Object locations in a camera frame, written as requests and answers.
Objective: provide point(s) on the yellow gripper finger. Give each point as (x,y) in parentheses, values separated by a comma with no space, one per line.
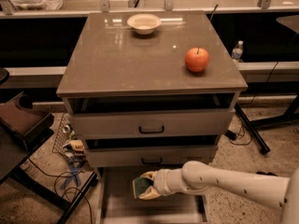
(149,194)
(150,175)

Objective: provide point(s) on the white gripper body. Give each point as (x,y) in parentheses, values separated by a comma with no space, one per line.
(162,181)

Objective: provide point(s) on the green yellow sponge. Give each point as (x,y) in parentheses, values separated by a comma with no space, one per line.
(140,185)

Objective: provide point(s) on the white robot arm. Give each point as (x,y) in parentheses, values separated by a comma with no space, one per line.
(195,177)

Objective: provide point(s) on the bottom open grey drawer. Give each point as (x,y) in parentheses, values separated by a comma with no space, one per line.
(117,204)

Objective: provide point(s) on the middle grey drawer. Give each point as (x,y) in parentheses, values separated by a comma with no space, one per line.
(151,151)

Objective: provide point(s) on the top grey drawer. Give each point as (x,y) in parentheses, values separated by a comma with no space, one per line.
(186,122)

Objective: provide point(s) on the grey drawer cabinet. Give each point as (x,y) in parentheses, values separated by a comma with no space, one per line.
(114,69)

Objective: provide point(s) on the blue tape strips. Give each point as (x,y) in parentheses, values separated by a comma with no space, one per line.
(72,175)

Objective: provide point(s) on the black office chair caster leg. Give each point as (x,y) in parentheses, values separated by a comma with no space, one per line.
(263,173)

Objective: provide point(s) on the black table leg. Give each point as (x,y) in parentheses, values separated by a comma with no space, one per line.
(264,148)

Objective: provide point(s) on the red apple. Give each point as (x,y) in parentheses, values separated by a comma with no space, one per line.
(196,59)

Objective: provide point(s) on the dark brown chair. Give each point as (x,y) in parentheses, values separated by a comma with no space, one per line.
(23,130)

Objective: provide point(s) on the clear water bottle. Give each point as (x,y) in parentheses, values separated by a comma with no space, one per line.
(237,51)

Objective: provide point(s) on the white bowl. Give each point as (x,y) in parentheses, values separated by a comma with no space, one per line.
(144,24)

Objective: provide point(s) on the wire mesh basket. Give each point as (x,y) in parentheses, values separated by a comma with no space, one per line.
(63,135)

